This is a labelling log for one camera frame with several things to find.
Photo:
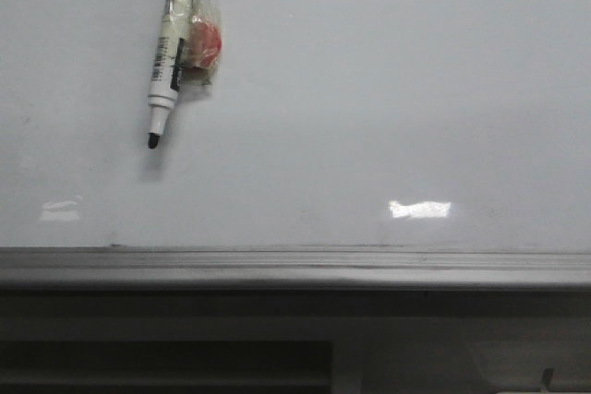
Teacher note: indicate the red magnet taped to marker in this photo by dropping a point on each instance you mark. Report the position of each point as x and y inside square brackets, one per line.
[204, 45]

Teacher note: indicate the white black-tipped whiteboard marker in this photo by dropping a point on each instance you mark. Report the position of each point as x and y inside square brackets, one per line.
[167, 67]

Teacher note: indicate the white whiteboard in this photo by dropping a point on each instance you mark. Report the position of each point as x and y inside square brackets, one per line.
[420, 124]

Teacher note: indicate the grey aluminium whiteboard tray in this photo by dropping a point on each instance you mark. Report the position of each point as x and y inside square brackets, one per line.
[291, 268]

